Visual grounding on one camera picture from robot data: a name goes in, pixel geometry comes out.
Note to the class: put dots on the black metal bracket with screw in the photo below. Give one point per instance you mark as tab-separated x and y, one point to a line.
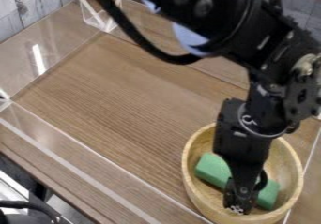
42	210

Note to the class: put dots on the round wooden bowl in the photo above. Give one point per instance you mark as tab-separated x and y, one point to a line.
284	169

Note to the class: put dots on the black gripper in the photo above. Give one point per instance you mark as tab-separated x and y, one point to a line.
242	142

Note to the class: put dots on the clear acrylic corner bracket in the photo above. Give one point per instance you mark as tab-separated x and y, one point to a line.
97	19

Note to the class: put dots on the green rectangular block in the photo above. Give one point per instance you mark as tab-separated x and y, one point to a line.
212	170

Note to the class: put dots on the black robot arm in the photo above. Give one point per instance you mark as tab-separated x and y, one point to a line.
250	32

